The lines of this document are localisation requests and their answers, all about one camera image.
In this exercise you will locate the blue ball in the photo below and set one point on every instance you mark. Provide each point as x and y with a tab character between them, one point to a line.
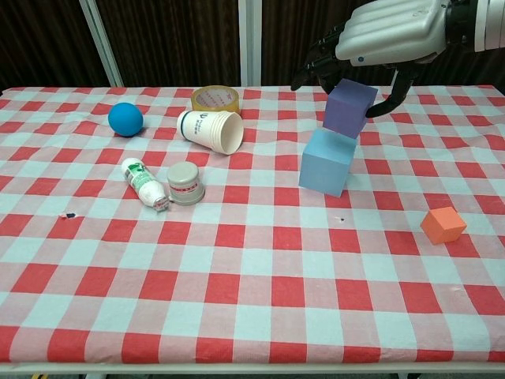
125	119

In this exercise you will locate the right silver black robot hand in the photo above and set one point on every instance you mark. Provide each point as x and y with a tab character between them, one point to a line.
386	35

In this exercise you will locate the large light blue cube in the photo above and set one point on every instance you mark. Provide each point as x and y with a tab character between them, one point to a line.
325	167

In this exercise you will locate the medium purple cube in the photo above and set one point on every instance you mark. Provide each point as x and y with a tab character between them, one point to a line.
347	108

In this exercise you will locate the white aluminium partition post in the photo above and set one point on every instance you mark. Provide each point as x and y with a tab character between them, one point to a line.
100	43
249	43

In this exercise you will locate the white bottle green label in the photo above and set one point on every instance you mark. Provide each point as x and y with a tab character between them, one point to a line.
142	181

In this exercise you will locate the red white checkered tablecloth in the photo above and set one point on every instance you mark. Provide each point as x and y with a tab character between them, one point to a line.
244	276

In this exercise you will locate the small grey plastic jar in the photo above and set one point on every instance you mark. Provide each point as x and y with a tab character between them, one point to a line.
184	183

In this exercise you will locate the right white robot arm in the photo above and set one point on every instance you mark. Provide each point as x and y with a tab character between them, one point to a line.
479	23

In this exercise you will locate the yellowish clear tape roll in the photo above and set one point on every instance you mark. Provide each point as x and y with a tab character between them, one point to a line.
197	103

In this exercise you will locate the dark brown partition panel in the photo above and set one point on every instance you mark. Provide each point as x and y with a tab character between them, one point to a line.
173	43
461	69
288	39
39	43

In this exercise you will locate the small orange cube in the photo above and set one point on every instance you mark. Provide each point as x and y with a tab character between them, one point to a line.
442	225

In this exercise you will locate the white paper cup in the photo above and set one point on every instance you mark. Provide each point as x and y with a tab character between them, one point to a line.
201	128

